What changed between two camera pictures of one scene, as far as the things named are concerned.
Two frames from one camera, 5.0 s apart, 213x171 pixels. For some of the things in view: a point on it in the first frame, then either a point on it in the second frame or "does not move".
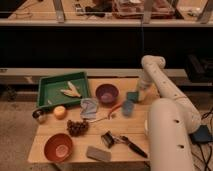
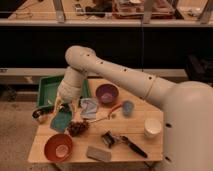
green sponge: (133, 96) to (60, 120)
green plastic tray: (49, 89) does not move
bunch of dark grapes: (77, 129) does not move
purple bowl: (107, 94) does not move
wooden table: (111, 126) does not move
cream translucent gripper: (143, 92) to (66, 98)
